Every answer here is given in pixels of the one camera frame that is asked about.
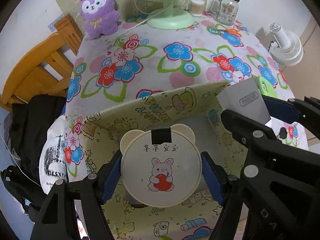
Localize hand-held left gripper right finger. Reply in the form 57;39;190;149
201;151;245;240

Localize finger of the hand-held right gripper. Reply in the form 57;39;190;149
221;108;320;181
264;96;320;131

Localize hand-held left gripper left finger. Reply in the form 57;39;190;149
30;150;123;240

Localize white rectangular box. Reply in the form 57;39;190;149
217;78;272;125

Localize round cream bear-ear case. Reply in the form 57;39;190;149
119;124;202;208

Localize yellow cartoon storage box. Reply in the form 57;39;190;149
82;81;252;240

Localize white printed tote bag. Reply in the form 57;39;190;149
39;116;85;198

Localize small white fan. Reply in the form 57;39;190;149
268;22;304;67

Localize black cloth bag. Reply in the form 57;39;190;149
0;165;50;220

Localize glass mug jar green lid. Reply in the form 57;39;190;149
210;0;241;26

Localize floral tablecloth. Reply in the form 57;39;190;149
64;11;309;240

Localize cotton swab container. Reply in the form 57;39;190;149
189;0;205;18

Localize green desk fan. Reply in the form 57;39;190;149
117;0;208;29

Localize wooden chair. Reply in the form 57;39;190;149
0;14;84;112

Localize purple plush toy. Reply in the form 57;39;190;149
79;0;120;40

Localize orange handled scissors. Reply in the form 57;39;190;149
216;26;240;37

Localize white fan power cord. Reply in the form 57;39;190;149
122;7;165;34

